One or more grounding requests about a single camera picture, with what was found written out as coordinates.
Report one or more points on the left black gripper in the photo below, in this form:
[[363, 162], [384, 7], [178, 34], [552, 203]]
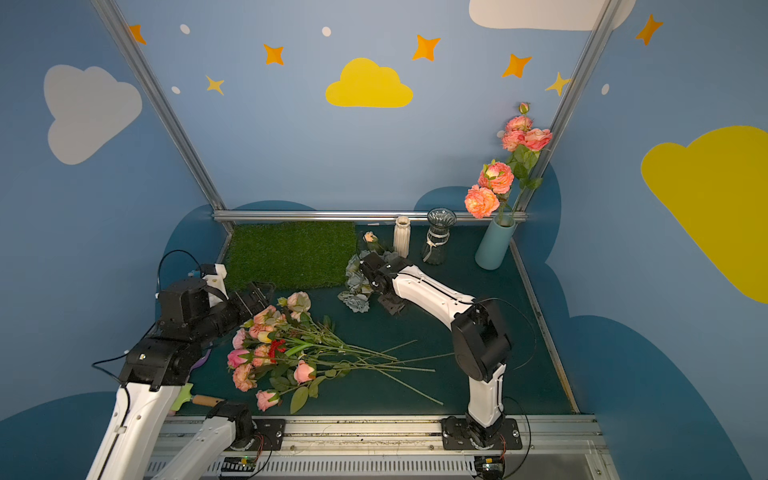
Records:
[[249, 300]]

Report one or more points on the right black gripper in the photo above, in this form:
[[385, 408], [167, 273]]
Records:
[[372, 273]]

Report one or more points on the blue grey fabric flowers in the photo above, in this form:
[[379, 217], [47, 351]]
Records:
[[358, 289]]

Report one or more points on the peach rosebud stem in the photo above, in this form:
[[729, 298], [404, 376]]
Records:
[[373, 243]]

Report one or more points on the two-bloom coral rose stem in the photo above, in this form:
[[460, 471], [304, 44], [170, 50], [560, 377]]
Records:
[[489, 197]]

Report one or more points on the pink rose spray stem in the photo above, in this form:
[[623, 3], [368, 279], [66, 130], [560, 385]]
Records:
[[516, 142]]

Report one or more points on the coral pink rose stem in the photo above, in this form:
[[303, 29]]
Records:
[[540, 140]]

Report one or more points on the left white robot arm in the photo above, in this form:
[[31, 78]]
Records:
[[193, 315]]

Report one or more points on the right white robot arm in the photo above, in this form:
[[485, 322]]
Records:
[[480, 337]]

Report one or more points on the white ribbed ceramic vase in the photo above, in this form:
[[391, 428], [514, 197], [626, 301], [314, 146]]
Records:
[[401, 236]]

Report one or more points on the clear glass vase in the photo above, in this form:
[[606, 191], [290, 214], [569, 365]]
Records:
[[440, 220]]

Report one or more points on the teal cylinder vase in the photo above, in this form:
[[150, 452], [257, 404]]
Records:
[[495, 242]]

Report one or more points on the red flower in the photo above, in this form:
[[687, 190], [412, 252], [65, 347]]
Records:
[[276, 348]]

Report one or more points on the pink flower bouquet pile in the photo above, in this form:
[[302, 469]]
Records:
[[315, 354]]

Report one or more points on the purple toy garden rake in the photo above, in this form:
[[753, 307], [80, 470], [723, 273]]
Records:
[[202, 360]]

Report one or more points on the green artificial grass mat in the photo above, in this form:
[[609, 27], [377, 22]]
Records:
[[290, 255]]

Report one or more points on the green toy garden fork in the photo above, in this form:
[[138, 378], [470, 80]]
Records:
[[186, 396]]

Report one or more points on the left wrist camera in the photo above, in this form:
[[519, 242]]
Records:
[[214, 275]]

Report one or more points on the horizontal aluminium frame bar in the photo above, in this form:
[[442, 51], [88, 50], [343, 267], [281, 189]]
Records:
[[366, 217]]

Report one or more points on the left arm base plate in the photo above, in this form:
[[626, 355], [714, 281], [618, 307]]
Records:
[[261, 435]]

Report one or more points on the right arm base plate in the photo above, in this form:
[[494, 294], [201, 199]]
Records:
[[459, 433]]

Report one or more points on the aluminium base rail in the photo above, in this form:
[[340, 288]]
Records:
[[199, 447]]

